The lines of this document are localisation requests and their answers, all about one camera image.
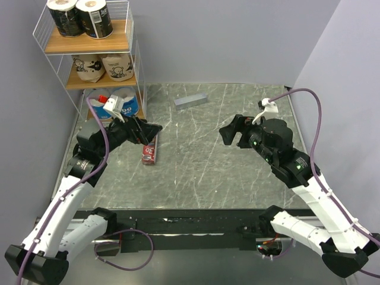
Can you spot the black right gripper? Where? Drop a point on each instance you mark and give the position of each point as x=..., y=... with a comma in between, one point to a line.
x=241, y=123

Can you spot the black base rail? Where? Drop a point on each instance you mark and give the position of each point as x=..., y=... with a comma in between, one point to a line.
x=143, y=230

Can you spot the grey rectangular box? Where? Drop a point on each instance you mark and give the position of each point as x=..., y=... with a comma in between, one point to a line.
x=190, y=101

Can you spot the white wire wooden shelf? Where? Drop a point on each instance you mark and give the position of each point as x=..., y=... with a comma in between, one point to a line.
x=58, y=51

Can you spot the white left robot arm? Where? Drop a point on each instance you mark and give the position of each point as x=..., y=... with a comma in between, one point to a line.
x=44, y=255

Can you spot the brown paper towel roll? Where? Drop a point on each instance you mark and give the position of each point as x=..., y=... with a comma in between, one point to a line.
x=118, y=66
x=89, y=67

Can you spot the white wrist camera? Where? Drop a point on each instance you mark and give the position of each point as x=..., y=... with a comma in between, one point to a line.
x=111, y=108
x=269, y=110

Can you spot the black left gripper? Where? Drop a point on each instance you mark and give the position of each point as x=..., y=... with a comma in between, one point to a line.
x=131, y=126

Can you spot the black paper towel roll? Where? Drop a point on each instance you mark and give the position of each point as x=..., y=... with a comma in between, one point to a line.
x=95, y=18
x=66, y=17

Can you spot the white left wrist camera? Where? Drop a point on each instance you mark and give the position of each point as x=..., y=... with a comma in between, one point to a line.
x=111, y=108

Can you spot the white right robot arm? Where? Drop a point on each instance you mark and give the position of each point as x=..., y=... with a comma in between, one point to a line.
x=341, y=242

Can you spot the red toothpaste box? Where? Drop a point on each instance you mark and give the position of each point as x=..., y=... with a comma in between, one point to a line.
x=149, y=152

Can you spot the blue paper towel roll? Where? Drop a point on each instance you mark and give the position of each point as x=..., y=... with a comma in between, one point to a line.
x=130, y=106
x=99, y=111

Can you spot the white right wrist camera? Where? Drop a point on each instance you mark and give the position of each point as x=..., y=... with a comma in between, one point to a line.
x=269, y=110

